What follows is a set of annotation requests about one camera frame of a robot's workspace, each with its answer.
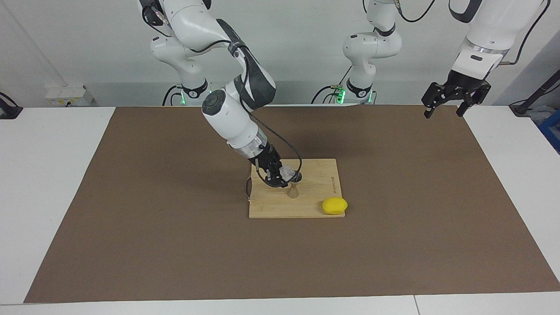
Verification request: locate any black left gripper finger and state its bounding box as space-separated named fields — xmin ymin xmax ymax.
xmin=421 ymin=83 xmax=453 ymax=119
xmin=456 ymin=85 xmax=491 ymax=118

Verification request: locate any small clear glass cup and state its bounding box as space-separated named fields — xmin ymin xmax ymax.
xmin=279 ymin=165 xmax=299 ymax=183

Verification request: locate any metal double jigger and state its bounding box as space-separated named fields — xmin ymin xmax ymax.
xmin=287 ymin=171 xmax=302 ymax=199

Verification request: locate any wooden cutting board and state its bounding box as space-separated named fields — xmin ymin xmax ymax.
xmin=244 ymin=158 xmax=346 ymax=219

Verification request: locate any black stand with pole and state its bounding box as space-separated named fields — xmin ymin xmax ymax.
xmin=510 ymin=70 xmax=560 ymax=116

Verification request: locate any yellow lemon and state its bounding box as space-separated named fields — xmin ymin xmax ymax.
xmin=322 ymin=197 xmax=349 ymax=215

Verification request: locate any crumpled clear plastic bag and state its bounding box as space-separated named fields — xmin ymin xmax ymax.
xmin=527 ymin=105 xmax=554 ymax=125

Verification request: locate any blue crate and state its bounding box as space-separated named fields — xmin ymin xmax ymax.
xmin=537 ymin=109 xmax=560 ymax=154

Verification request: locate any brown table mat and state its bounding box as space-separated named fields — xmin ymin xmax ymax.
xmin=24 ymin=104 xmax=560 ymax=303

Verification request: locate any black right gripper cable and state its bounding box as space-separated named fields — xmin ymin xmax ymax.
xmin=142 ymin=4 xmax=303 ymax=182

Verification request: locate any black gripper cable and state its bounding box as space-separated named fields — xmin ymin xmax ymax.
xmin=396 ymin=0 xmax=550 ymax=66
xmin=142 ymin=4 xmax=303 ymax=182

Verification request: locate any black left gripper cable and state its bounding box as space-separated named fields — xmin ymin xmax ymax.
xmin=396 ymin=0 xmax=550 ymax=66

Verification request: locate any thin black base cable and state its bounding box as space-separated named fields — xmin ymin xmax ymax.
xmin=335 ymin=65 xmax=353 ymax=88

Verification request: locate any white wall socket box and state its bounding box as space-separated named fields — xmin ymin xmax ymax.
xmin=45 ymin=85 xmax=95 ymax=107

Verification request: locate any black clamp mount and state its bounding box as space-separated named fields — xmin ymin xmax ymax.
xmin=0 ymin=92 xmax=23 ymax=119

